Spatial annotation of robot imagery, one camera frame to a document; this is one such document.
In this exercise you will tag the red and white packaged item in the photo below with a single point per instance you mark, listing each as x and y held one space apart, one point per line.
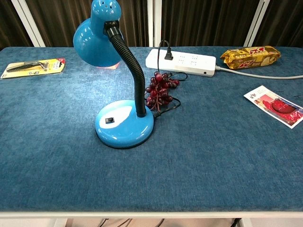
277 105

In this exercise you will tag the blue desk lamp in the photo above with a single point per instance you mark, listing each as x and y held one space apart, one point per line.
125 123

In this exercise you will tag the white frame post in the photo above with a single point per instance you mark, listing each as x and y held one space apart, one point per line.
256 22
28 21
154 23

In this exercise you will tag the dark red grape bunch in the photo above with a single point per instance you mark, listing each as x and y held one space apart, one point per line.
159 91

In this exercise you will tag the gold biscuit packet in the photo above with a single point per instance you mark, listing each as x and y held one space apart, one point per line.
251 58

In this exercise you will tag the blue table cloth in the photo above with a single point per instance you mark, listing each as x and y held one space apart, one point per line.
151 165

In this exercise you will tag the white power strip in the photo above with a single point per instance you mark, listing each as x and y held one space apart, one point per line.
189 62

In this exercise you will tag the dark brown curtain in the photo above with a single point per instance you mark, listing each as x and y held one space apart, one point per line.
208 21

